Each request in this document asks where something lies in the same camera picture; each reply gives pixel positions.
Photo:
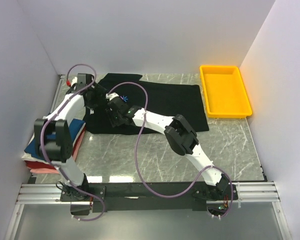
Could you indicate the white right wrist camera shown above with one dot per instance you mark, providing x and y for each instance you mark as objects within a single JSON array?
[{"x": 110, "y": 96}]

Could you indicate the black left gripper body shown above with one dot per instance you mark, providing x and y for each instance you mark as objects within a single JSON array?
[{"x": 96, "y": 95}]

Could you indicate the aluminium rail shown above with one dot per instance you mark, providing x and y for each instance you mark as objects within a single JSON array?
[{"x": 248, "y": 192}]

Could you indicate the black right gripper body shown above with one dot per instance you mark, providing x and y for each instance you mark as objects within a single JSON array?
[{"x": 115, "y": 119}]

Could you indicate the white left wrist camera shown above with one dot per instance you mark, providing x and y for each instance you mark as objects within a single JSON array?
[{"x": 71, "y": 82}]

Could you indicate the folded white t shirt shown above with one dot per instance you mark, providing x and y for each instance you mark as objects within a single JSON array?
[{"x": 28, "y": 157}]

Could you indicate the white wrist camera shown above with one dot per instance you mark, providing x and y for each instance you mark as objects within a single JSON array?
[
  {"x": 71, "y": 82},
  {"x": 110, "y": 96}
]

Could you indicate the folded red t shirt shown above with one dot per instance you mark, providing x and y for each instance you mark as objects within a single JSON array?
[{"x": 38, "y": 165}]

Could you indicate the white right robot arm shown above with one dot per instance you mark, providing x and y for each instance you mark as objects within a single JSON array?
[{"x": 181, "y": 138}]

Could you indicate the black base crossbar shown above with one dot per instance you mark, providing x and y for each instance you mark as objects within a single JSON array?
[{"x": 134, "y": 196}]

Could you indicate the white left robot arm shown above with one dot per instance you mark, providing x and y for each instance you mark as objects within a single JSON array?
[{"x": 52, "y": 137}]

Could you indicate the black t shirt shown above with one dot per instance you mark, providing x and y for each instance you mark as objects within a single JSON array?
[{"x": 163, "y": 99}]

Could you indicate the folded blue t shirt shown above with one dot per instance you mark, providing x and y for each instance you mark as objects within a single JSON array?
[{"x": 77, "y": 130}]

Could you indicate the yellow plastic bin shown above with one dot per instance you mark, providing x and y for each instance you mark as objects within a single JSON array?
[{"x": 224, "y": 92}]

